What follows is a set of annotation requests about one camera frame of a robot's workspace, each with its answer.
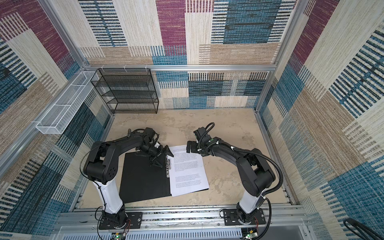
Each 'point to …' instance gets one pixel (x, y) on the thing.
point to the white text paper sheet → (188, 173)
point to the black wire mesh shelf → (127, 90)
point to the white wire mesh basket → (57, 116)
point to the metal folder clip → (168, 166)
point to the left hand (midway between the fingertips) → (168, 158)
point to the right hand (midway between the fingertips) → (193, 150)
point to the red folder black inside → (142, 180)
